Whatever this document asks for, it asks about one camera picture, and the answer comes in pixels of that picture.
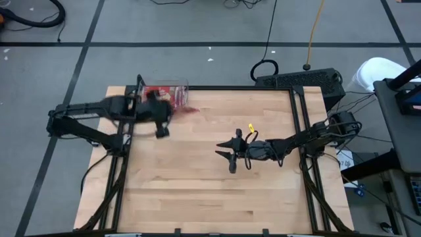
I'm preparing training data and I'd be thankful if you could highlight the black keyboard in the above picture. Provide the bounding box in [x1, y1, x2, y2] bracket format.
[407, 176, 421, 217]

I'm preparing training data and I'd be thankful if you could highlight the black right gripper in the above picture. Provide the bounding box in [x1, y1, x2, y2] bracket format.
[214, 128, 276, 174]

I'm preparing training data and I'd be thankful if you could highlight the yellow hanging cable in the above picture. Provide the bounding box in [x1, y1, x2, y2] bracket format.
[302, 0, 327, 72]

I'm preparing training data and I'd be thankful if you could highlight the black thick hose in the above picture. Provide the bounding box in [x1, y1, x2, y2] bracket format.
[0, 0, 66, 29]

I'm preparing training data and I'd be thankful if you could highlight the clear plastic basket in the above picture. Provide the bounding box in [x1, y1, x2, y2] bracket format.
[137, 77, 190, 111]

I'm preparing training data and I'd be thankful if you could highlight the black cart beam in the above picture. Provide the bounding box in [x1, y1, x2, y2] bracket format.
[340, 149, 401, 184]

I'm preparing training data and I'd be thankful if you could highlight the black looped cable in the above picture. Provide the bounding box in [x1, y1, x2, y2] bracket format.
[249, 0, 280, 83]

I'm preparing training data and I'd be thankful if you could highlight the black cable bundle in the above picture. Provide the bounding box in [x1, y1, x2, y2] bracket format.
[223, 0, 264, 10]

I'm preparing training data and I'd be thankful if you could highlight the white plastic bin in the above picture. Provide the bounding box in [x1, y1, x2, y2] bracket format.
[350, 57, 421, 95]

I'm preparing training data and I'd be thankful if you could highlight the black pole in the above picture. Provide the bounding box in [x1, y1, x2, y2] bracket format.
[387, 59, 421, 92]

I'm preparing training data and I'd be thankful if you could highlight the white paper sheet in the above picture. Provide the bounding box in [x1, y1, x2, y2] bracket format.
[335, 149, 358, 189]

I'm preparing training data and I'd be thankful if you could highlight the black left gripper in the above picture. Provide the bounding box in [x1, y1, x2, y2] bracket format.
[131, 91, 174, 139]

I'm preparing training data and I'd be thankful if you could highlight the red popcorn bag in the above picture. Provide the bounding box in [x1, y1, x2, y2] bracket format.
[169, 105, 201, 116]
[143, 86, 189, 109]

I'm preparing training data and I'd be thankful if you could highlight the black aluminium table frame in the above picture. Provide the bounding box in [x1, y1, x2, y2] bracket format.
[74, 74, 355, 236]

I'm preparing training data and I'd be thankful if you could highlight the black device with blue screen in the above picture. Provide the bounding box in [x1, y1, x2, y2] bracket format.
[393, 88, 421, 116]

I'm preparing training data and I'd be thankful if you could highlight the grey cart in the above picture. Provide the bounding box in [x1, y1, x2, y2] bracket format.
[373, 78, 421, 175]

